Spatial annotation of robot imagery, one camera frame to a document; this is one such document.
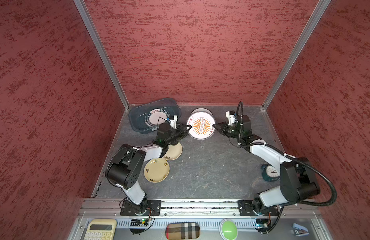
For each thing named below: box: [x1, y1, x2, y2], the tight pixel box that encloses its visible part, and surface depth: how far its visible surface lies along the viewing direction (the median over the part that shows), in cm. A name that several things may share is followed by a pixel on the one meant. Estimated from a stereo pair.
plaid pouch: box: [165, 222, 201, 240], surface depth 67 cm
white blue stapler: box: [292, 222, 310, 237], surface depth 69 cm
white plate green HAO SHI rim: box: [144, 108, 171, 127], surface depth 115 cm
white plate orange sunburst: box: [186, 108, 216, 140], surface depth 88 cm
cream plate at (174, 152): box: [162, 142, 183, 161], surface depth 96 cm
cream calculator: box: [83, 219, 117, 240], surface depth 67 cm
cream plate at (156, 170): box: [143, 157, 170, 183], surface depth 88 cm
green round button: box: [219, 218, 238, 240], surface depth 69 cm
